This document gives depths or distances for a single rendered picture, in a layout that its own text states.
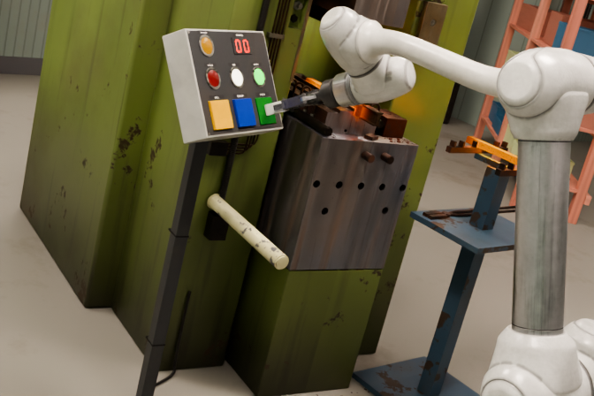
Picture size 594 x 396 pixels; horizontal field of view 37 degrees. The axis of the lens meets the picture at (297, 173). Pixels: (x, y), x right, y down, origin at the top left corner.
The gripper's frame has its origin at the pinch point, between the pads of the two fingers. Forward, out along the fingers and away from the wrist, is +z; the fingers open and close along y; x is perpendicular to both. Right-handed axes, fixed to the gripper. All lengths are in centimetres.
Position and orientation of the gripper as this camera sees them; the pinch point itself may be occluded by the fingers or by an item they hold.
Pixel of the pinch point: (277, 107)
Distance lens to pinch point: 243.8
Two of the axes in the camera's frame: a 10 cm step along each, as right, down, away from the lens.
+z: -8.1, 1.6, 5.6
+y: 5.5, -1.1, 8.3
